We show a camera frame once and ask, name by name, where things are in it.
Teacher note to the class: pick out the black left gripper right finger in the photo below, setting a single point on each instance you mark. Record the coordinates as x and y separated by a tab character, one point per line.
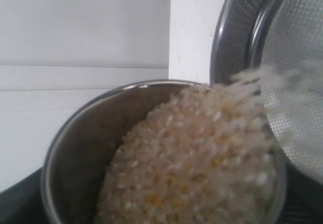
304	199

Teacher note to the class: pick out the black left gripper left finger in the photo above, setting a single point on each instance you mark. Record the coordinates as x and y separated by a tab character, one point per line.
22	203

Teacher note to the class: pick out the stainless steel cup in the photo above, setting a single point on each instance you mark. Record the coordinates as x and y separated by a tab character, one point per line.
77	160

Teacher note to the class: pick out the grain mixture of rice and millet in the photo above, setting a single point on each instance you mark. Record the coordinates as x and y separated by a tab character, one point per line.
207	155

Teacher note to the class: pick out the round stainless steel sieve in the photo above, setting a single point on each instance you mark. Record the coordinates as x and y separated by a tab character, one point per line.
285	35

